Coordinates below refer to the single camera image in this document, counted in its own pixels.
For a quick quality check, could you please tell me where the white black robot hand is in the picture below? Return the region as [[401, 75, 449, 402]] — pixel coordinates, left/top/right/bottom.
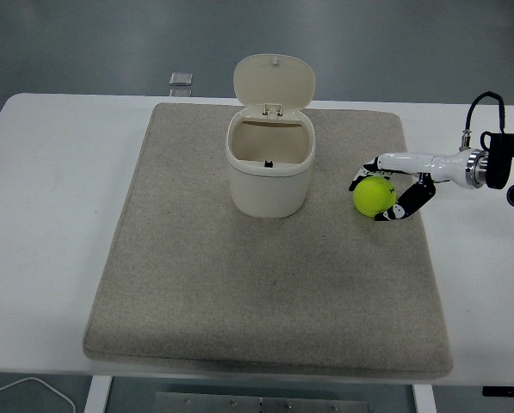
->
[[349, 151, 472, 223]]

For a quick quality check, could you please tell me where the yellow tennis ball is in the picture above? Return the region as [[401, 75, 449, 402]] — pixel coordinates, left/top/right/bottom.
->
[[353, 176, 398, 218]]

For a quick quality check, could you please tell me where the cream bin with flip lid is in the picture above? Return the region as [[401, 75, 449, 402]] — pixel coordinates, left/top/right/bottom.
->
[[225, 52, 318, 219]]

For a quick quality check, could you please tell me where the beige fabric mat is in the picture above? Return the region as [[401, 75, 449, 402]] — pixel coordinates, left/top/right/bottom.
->
[[82, 102, 455, 379]]

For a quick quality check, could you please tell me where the white table leg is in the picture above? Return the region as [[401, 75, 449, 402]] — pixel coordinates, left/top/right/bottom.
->
[[84, 374, 114, 413], [411, 383, 437, 413]]

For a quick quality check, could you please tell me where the black table control panel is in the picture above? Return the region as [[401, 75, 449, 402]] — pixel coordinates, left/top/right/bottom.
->
[[481, 385, 514, 398]]

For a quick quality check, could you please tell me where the grey metal plate with screws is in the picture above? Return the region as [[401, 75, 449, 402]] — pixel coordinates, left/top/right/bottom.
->
[[154, 391, 372, 413]]

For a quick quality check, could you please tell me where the white cable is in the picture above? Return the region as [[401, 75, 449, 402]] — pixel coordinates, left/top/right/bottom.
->
[[0, 377, 76, 413]]

